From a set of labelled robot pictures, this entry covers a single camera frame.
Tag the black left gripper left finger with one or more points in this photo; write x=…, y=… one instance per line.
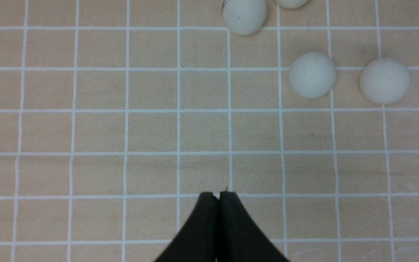
x=195, y=242

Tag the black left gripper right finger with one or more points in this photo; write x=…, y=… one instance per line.
x=242, y=240

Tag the white ball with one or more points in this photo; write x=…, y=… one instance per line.
x=291, y=4
x=385, y=81
x=244, y=17
x=312, y=75

